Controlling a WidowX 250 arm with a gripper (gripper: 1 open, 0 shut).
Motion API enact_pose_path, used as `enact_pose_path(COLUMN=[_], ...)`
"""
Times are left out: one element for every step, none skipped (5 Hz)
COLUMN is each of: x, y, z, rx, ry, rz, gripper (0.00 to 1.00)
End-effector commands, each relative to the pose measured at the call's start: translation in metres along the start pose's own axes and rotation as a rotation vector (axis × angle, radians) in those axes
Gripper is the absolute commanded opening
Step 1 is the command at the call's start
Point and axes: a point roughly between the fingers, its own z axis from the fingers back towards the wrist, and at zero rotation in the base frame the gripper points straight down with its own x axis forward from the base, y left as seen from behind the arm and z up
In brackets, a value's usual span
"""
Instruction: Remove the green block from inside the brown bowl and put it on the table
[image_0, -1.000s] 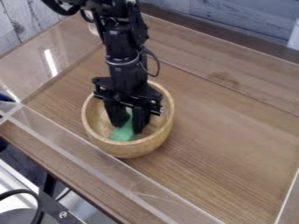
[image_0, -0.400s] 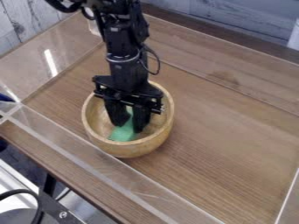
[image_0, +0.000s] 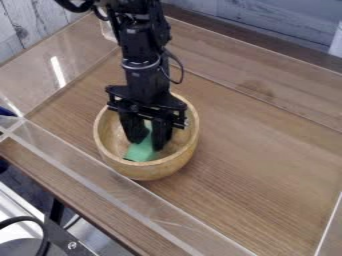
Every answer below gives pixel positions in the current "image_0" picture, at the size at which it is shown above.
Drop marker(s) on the black table leg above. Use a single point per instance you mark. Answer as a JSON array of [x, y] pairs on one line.
[[56, 211]]

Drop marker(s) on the clear acrylic corner bracket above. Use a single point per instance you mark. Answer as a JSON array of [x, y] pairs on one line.
[[106, 30]]

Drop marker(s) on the blue object at edge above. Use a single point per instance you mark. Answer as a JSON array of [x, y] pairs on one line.
[[6, 112]]

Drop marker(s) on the brown wooden bowl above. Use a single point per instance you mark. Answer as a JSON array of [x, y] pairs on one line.
[[171, 158]]

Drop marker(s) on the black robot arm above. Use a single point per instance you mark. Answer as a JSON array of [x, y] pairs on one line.
[[141, 31]]

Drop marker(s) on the green rectangular block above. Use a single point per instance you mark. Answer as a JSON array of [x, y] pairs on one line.
[[141, 152]]

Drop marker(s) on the black metal bracket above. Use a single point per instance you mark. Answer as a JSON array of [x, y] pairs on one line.
[[64, 244]]

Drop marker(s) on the clear acrylic tray walls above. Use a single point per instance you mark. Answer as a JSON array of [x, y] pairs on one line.
[[259, 194]]

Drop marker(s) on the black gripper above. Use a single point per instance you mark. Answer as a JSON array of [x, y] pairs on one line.
[[145, 98]]

